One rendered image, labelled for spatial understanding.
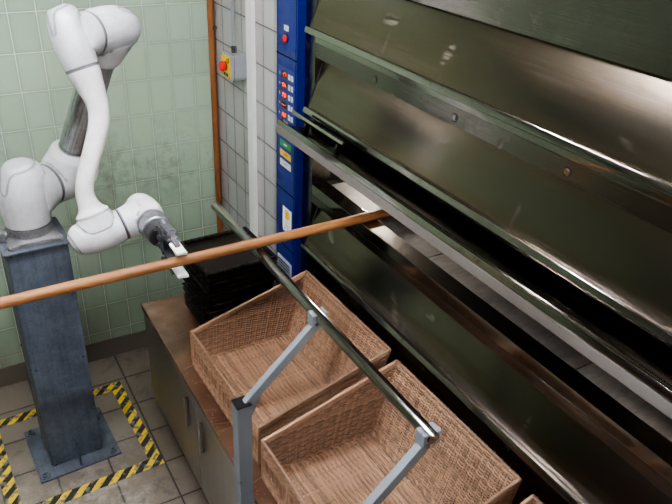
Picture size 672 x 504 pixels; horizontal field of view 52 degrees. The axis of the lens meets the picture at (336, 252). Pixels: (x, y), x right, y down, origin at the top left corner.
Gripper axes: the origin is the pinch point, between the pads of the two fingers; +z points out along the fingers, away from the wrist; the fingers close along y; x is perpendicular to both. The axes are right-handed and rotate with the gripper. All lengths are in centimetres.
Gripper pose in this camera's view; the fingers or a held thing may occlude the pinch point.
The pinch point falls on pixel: (179, 261)
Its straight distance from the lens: 201.0
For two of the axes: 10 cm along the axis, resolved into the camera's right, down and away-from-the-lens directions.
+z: 5.0, 4.5, -7.4
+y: -0.4, 8.7, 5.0
